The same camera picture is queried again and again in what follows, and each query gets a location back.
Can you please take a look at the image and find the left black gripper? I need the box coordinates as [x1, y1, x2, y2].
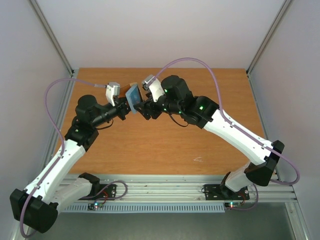
[92, 94, 139, 128]

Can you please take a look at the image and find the blue VIP card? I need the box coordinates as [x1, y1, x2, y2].
[125, 84, 143, 114]

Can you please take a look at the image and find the brown leather card holder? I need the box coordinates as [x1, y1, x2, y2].
[118, 82, 144, 100]

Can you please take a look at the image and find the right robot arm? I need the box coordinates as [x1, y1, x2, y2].
[134, 75, 285, 199]

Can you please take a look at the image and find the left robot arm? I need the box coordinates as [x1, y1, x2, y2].
[9, 94, 130, 238]

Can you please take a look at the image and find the left circuit board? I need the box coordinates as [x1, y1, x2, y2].
[87, 202, 104, 211]

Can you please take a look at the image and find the circuit board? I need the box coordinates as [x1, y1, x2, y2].
[224, 201, 242, 209]
[87, 202, 104, 211]

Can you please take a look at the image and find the right circuit board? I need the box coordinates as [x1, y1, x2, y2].
[224, 201, 242, 209]

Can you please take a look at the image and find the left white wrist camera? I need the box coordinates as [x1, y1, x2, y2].
[105, 82, 121, 106]

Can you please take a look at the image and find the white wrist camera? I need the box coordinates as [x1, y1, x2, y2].
[105, 82, 121, 106]
[141, 75, 165, 103]

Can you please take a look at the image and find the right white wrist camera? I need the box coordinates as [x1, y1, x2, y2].
[141, 75, 165, 103]

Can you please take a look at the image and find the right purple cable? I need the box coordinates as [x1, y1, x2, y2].
[147, 57, 301, 211]

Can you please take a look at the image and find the purple cable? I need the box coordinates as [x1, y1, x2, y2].
[147, 57, 301, 211]
[19, 77, 109, 238]

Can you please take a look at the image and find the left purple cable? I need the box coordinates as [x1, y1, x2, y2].
[19, 77, 109, 238]

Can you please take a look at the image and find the aluminium rail frame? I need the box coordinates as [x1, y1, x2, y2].
[22, 173, 298, 204]

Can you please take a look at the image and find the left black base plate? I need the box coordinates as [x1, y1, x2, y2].
[79, 183, 117, 201]

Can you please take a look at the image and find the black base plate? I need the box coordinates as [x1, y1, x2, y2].
[79, 183, 117, 201]
[201, 184, 250, 201]

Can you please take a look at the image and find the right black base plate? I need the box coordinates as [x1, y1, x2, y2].
[201, 184, 250, 201]

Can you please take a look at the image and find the left aluminium corner post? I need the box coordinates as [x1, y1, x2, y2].
[28, 0, 75, 77]

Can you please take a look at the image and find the aluminium corner post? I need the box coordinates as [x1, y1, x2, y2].
[246, 0, 294, 77]
[28, 0, 75, 77]

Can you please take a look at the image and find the grey slotted cable duct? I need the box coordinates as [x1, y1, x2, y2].
[64, 202, 225, 214]

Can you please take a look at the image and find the right aluminium corner post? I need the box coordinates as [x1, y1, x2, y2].
[246, 0, 294, 77]

